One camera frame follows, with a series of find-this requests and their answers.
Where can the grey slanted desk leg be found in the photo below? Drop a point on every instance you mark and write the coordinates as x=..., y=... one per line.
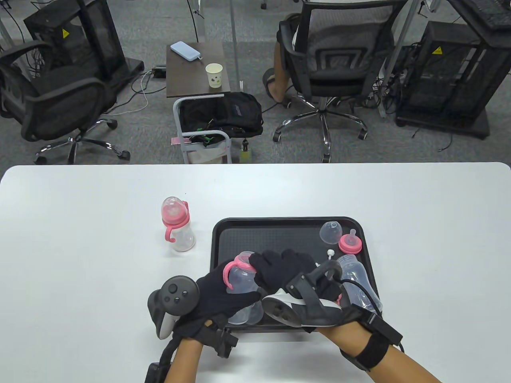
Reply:
x=387, y=99

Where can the person's left forearm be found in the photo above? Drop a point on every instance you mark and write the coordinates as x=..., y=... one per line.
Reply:
x=183, y=363

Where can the brown side table white frame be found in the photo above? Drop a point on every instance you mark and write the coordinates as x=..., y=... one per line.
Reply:
x=187, y=79

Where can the light blue power bank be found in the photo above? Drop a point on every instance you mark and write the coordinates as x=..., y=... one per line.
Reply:
x=184, y=51

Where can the grey handheld controller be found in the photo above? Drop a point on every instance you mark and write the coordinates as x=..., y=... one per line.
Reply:
x=287, y=313
x=177, y=293

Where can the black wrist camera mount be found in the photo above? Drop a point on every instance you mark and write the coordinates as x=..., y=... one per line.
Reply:
x=223, y=341

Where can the white desk leg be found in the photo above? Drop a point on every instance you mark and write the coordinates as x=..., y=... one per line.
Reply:
x=201, y=20

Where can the black power strip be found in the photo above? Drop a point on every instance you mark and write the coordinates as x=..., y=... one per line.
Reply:
x=159, y=73

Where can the black sandal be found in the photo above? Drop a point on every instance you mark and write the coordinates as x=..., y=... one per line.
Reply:
x=266, y=81

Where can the grey metal pole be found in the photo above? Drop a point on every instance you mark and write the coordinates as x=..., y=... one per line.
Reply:
x=234, y=40

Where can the black mesh office chair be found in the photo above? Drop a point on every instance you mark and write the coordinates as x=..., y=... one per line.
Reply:
x=343, y=60
x=60, y=103

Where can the black mesh equipment cabinet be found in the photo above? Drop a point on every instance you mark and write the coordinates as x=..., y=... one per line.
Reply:
x=451, y=79
x=100, y=36

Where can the person's left hand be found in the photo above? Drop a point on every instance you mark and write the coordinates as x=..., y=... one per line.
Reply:
x=213, y=295

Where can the pink collar with nipple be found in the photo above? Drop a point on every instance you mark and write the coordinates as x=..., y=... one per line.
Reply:
x=350, y=244
x=177, y=220

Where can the black keyboard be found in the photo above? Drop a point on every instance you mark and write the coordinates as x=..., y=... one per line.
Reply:
x=495, y=16

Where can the clear plastic baby bottle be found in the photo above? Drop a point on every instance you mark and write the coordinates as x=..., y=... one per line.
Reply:
x=353, y=271
x=241, y=279
x=183, y=239

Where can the black plastic tray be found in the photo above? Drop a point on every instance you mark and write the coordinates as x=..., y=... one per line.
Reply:
x=271, y=235

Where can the green clip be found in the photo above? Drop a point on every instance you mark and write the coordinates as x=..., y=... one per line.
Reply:
x=206, y=139

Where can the white plastic bag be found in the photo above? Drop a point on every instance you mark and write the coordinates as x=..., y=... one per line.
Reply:
x=203, y=154

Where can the black wrist battery box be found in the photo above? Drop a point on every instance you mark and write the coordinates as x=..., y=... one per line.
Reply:
x=155, y=374
x=383, y=327

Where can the small yellow-green bottle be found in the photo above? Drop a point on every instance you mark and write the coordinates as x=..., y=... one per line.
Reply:
x=246, y=156

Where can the black backpack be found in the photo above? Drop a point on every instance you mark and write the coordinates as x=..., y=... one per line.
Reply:
x=239, y=115

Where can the clear dome bottle cap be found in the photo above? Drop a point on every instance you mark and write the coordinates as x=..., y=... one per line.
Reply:
x=171, y=205
x=331, y=233
x=257, y=315

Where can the pink tape piece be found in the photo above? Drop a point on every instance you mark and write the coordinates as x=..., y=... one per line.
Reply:
x=175, y=141

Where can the white paper cup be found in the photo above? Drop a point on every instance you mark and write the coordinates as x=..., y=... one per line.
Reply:
x=214, y=77

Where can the person's right hand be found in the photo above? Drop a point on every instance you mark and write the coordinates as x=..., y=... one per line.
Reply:
x=279, y=267

